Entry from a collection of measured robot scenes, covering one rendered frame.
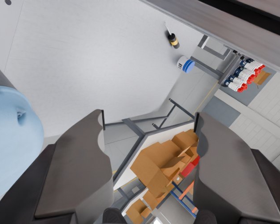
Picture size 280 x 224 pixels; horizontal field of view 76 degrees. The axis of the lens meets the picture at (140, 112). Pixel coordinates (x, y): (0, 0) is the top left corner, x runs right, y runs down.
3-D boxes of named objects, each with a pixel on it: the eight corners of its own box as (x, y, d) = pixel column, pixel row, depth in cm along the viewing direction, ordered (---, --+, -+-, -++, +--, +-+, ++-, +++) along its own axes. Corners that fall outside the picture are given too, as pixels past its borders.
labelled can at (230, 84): (222, 82, 200) (239, 92, 192) (225, 78, 198) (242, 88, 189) (223, 82, 204) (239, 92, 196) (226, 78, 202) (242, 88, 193)
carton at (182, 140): (187, 126, 272) (208, 142, 257) (171, 147, 289) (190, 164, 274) (177, 130, 235) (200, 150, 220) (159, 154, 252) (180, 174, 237)
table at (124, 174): (172, 96, 380) (203, 119, 348) (152, 126, 407) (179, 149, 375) (96, 88, 192) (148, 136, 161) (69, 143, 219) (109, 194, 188)
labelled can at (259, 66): (260, 46, 230) (276, 53, 221) (231, 84, 254) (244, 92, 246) (258, 38, 193) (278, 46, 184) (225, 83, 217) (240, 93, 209)
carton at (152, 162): (165, 133, 200) (192, 157, 185) (144, 163, 221) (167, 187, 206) (145, 142, 166) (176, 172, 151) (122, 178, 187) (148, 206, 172)
